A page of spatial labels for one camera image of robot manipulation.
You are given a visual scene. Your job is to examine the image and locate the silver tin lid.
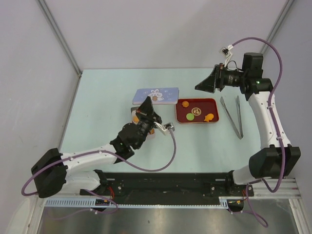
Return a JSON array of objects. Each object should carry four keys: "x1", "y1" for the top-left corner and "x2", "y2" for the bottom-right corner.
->
[{"x1": 132, "y1": 87, "x2": 179, "y2": 105}]

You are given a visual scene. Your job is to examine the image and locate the aluminium corner post left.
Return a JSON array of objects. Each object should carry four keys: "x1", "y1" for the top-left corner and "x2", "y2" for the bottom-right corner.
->
[{"x1": 36, "y1": 0, "x2": 82, "y2": 78}]

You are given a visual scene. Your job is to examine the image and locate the white paper cup back left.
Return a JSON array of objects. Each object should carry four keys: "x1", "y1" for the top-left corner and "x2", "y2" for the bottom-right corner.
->
[{"x1": 131, "y1": 111, "x2": 139, "y2": 124}]

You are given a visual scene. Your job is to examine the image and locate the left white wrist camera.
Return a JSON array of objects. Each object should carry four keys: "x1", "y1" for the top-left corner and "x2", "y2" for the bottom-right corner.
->
[{"x1": 155, "y1": 122, "x2": 175, "y2": 135}]

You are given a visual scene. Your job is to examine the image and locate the orange fish cookie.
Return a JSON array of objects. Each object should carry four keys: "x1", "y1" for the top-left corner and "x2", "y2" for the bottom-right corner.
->
[{"x1": 204, "y1": 113, "x2": 214, "y2": 122}]

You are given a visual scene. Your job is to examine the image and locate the green round cookie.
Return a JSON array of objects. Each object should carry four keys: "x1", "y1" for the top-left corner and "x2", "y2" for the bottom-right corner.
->
[{"x1": 186, "y1": 113, "x2": 195, "y2": 121}]

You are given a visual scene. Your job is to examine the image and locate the red lacquer tray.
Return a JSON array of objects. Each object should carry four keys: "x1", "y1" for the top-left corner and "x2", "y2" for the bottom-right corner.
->
[{"x1": 175, "y1": 98, "x2": 219, "y2": 124}]

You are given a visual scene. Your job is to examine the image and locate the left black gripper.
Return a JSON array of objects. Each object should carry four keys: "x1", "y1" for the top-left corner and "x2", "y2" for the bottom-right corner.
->
[{"x1": 135, "y1": 97, "x2": 162, "y2": 149}]

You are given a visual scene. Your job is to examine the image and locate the aluminium corner post right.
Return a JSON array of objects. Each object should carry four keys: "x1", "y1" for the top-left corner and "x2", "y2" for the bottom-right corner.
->
[{"x1": 266, "y1": 0, "x2": 297, "y2": 45}]

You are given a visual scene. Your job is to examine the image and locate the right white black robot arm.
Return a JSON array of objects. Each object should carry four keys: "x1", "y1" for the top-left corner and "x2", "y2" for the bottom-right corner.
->
[{"x1": 195, "y1": 52, "x2": 301, "y2": 195}]

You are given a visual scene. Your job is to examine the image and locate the white slotted cable duct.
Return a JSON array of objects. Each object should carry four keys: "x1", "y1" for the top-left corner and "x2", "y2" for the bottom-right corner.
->
[{"x1": 45, "y1": 196, "x2": 231, "y2": 209}]

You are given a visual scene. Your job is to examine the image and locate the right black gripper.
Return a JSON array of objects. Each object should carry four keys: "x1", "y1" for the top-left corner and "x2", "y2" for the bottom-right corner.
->
[{"x1": 195, "y1": 63, "x2": 247, "y2": 94}]

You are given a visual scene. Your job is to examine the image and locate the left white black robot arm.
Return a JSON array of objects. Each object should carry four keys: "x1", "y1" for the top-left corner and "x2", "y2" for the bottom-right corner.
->
[{"x1": 31, "y1": 97, "x2": 162, "y2": 198}]

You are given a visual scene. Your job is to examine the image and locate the orange pumpkin cookie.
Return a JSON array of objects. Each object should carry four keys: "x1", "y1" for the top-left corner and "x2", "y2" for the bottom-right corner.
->
[{"x1": 182, "y1": 101, "x2": 189, "y2": 108}]

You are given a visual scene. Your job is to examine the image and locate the aluminium frame rail right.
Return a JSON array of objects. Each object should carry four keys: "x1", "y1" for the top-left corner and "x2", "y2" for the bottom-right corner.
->
[{"x1": 248, "y1": 179, "x2": 300, "y2": 198}]

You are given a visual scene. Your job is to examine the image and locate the metal tongs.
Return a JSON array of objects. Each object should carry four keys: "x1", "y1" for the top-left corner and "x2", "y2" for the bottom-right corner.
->
[{"x1": 219, "y1": 95, "x2": 244, "y2": 140}]

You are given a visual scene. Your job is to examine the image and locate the aluminium corner post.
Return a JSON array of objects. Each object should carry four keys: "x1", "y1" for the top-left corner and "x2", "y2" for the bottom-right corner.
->
[
  {"x1": 266, "y1": 0, "x2": 297, "y2": 45},
  {"x1": 36, "y1": 0, "x2": 82, "y2": 78}
]

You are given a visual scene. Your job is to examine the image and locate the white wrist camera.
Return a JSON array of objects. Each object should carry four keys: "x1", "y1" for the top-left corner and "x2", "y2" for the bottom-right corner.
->
[
  {"x1": 155, "y1": 122, "x2": 175, "y2": 135},
  {"x1": 220, "y1": 44, "x2": 233, "y2": 66}
]

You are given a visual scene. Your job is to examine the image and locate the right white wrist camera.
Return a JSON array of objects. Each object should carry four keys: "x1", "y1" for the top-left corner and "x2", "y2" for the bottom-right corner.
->
[{"x1": 220, "y1": 44, "x2": 233, "y2": 66}]

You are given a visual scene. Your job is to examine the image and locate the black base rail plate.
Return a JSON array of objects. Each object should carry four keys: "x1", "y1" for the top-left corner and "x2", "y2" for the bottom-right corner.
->
[{"x1": 92, "y1": 170, "x2": 254, "y2": 206}]

